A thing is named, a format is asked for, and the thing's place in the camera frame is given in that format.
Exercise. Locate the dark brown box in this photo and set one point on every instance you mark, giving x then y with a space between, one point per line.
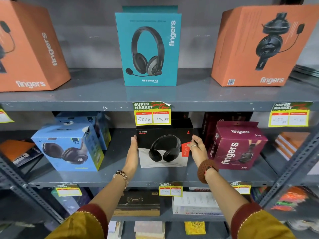
137 204

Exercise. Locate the grey metal shelf rack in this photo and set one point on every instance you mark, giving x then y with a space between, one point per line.
74 97

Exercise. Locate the brown knitted wrist band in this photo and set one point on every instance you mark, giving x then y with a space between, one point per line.
204 169

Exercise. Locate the dark maroon headphone box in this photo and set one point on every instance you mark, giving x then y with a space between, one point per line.
208 126

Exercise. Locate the mustard maroon left sleeve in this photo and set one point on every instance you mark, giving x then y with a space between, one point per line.
82 224

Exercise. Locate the yellow patterned packet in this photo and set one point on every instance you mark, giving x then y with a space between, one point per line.
195 228

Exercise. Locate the orange headset box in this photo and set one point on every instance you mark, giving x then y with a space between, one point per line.
254 47
30 52

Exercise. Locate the orange covered book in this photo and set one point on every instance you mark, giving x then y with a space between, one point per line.
17 149

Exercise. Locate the mustard maroon sleeve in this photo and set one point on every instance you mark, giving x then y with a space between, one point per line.
82 224
256 224

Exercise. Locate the teal headset box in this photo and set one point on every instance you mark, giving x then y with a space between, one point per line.
149 52

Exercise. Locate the person's left forearm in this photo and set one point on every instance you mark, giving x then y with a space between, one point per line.
112 191

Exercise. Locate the light blue headphone box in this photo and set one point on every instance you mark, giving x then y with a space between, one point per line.
99 126
64 146

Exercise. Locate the beige book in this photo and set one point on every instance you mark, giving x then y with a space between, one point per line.
149 230

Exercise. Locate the yellow green price tag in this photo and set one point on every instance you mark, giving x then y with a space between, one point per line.
4 116
152 114
241 188
290 114
170 190
68 191

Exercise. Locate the person's right fingers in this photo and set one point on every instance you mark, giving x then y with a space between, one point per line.
196 141

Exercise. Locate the stack of orange white notebooks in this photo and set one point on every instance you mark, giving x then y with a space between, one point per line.
291 144

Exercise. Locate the black and white headphone box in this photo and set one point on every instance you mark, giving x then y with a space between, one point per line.
163 146

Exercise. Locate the stack of dark notebooks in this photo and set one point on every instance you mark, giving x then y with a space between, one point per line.
305 70

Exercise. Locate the gold wristwatch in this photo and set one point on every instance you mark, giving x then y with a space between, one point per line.
122 176

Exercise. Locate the person's right forearm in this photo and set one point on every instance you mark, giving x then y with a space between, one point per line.
224 191

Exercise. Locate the orange and green packets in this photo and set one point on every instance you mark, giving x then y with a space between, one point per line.
290 199

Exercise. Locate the person's right hand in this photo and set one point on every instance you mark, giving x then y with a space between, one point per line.
200 153

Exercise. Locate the person's left fingers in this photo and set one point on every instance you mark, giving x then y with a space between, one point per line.
134 142

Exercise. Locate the person's left hand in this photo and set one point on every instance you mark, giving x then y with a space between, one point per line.
132 156

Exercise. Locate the mustard maroon right sleeve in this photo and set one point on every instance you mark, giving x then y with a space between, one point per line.
256 224

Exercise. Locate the white flat box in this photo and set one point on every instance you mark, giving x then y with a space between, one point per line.
196 204

